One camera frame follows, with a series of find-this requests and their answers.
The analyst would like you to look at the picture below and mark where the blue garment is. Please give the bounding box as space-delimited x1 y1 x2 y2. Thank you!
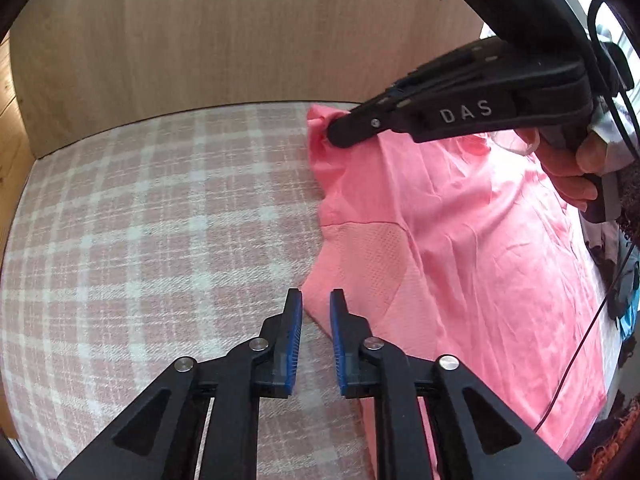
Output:
617 280 640 331

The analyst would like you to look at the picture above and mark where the light wooden board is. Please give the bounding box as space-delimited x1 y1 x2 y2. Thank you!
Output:
10 0 486 161

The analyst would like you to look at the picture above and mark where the person's right forearm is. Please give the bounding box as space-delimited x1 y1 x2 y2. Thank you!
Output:
592 110 640 243

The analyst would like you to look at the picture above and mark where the person's right hand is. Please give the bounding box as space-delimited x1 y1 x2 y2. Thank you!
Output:
537 127 608 212

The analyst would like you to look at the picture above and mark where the pink t-shirt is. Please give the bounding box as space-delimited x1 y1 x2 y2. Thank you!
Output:
300 102 608 480

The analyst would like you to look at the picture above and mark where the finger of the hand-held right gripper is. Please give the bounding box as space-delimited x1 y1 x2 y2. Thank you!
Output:
326 87 423 150
387 36 507 92

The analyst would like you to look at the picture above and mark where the pine plank panel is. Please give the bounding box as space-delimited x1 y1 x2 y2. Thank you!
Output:
0 30 37 261

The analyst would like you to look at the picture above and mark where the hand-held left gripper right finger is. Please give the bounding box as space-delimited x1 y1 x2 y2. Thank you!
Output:
329 288 578 480

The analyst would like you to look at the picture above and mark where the pink plaid blanket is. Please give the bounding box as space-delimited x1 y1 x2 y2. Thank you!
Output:
0 100 621 480

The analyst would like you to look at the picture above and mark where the orange knitted scarf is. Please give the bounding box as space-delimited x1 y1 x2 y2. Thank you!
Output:
587 395 640 471

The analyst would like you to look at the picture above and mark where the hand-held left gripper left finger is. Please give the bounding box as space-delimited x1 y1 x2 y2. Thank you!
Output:
56 288 304 480

